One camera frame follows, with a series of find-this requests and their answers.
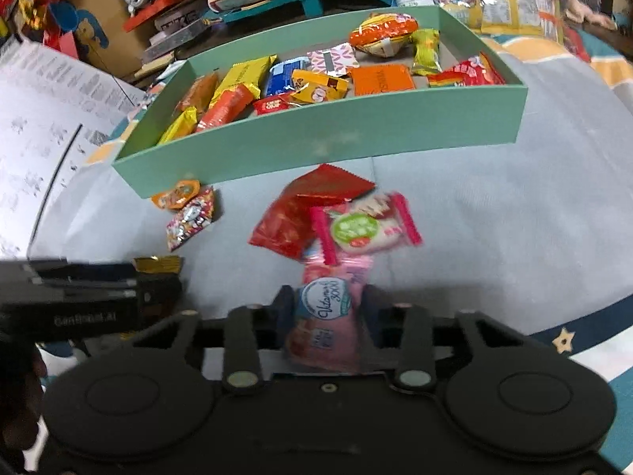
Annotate red white candy packet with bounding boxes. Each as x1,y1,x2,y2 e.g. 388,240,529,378
428,52,506,88

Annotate small red snack packet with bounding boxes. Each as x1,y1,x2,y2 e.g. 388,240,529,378
252,91,298,116

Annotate round orange snack packet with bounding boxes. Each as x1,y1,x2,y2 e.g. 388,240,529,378
349,12,419,58

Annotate gold black snack packet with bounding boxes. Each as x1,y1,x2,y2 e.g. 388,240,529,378
133,256,183,278

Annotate purple glitter box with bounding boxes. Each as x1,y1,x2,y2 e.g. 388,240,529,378
143,20,223,61

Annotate blue snack packet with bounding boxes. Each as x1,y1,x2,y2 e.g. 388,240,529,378
264,57,310,97

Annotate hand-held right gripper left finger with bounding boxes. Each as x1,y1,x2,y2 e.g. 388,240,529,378
131,285,298,395

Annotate grey lettered box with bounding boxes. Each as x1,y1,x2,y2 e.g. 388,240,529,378
153,5,208,33

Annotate small orange jelly cup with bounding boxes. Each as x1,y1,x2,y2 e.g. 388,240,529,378
151,178,201,209

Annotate pink white green packet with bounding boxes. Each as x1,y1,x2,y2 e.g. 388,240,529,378
311,192,423,265

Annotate cardboard box with bear print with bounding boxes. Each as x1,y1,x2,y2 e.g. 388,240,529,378
49,0,149,80

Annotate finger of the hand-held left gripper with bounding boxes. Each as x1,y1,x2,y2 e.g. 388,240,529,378
135,275,184,330

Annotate small yellow snack packet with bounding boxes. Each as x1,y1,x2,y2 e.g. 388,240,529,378
157,106,199,146

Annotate white instruction sheet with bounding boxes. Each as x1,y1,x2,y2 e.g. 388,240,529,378
0,40,149,263

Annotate red orange snack bar packet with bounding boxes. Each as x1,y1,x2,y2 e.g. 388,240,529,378
195,84,255,133

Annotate green cardboard box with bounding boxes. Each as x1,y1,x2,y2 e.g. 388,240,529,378
111,6,530,200

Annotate red foil packet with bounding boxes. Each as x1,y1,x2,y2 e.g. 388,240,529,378
282,164,377,207
248,195,322,260

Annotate green yellow candy packet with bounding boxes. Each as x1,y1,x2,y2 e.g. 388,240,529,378
410,28,443,75

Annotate pink triangular printed packet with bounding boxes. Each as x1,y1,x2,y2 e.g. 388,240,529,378
165,185,218,252

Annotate orange brown snack bar packet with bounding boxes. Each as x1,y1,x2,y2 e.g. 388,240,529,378
177,73,219,112

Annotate pink white patterned packet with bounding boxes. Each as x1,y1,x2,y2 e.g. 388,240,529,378
307,42,359,77

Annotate yellow brown cookie packet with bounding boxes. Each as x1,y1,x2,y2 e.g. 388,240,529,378
289,69,350,105

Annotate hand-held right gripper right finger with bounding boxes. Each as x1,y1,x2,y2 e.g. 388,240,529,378
363,287,531,395

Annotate pink snack packet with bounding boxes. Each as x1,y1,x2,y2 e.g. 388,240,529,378
284,252,374,374

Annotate printed blanket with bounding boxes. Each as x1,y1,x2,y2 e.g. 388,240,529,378
30,25,633,394

